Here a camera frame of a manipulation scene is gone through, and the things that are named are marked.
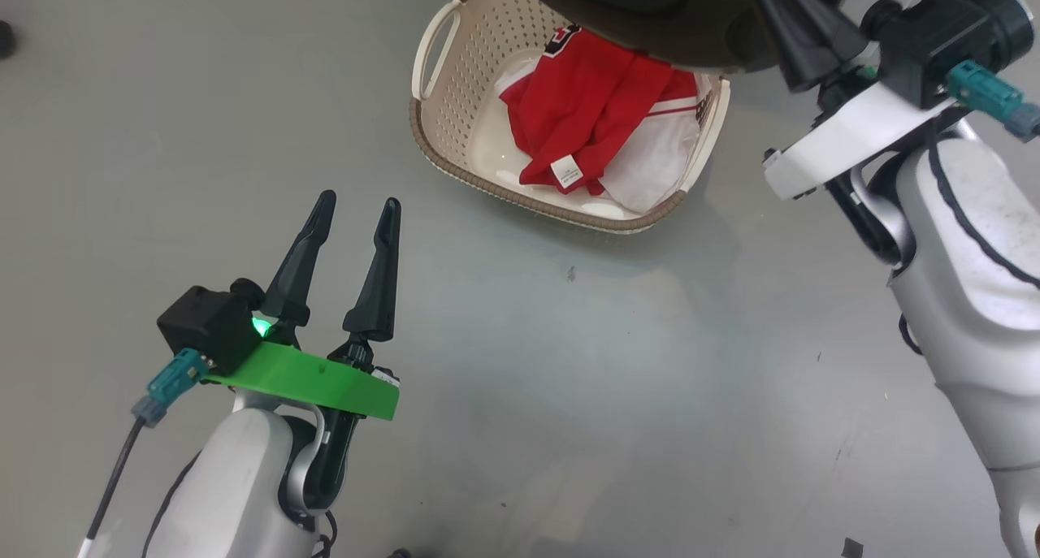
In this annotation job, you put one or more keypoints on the black square floor marker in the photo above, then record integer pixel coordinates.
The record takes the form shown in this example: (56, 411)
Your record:
(851, 547)

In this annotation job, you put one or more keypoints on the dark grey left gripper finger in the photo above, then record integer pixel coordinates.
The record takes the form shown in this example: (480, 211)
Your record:
(378, 290)
(296, 274)

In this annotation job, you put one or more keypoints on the teal camera connector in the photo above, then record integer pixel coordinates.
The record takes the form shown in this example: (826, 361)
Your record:
(175, 379)
(987, 91)

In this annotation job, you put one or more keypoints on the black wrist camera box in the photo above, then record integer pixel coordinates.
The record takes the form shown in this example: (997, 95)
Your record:
(203, 322)
(934, 38)

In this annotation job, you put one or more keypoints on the dark grey washing machine door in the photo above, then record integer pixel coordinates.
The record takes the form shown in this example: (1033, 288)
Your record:
(650, 14)

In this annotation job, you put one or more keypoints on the teal right camera connector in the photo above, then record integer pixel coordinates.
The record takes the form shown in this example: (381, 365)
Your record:
(987, 91)

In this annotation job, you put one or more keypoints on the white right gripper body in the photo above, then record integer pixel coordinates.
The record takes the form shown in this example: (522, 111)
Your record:
(853, 136)

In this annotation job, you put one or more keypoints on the red and white garment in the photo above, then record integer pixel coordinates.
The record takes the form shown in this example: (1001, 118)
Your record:
(585, 103)

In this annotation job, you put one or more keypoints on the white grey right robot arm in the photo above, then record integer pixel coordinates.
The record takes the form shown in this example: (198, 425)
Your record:
(975, 298)

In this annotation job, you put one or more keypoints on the black round floor object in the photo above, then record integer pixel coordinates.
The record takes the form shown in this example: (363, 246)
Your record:
(6, 40)

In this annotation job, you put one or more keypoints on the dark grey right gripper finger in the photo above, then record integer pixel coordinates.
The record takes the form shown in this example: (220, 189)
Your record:
(792, 42)
(833, 22)

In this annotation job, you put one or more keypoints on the teal left camera connector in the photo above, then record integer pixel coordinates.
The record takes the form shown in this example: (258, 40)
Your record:
(175, 379)

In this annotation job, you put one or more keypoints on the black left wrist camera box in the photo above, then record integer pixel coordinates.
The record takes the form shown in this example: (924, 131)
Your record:
(203, 322)

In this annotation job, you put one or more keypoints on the cream perforated laundry basket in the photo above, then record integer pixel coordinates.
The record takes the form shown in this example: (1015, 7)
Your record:
(463, 79)

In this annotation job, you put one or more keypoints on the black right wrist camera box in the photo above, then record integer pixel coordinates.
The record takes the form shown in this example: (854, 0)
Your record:
(934, 38)

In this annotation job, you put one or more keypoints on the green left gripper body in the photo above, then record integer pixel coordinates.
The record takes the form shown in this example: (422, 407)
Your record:
(317, 383)

